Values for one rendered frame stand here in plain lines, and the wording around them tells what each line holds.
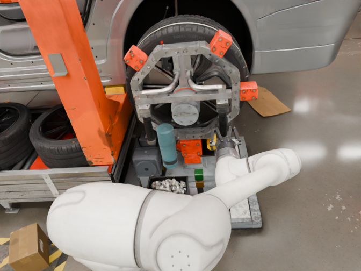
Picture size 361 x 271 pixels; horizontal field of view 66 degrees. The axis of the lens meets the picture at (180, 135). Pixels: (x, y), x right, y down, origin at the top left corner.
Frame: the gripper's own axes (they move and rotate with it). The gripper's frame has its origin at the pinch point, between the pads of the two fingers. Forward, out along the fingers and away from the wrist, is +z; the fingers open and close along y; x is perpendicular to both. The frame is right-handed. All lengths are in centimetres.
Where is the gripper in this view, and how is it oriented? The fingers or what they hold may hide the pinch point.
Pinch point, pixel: (222, 123)
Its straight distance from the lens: 127.0
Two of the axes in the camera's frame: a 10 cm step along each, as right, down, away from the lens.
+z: 0.4, -6.3, 7.8
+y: 9.9, -0.6, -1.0
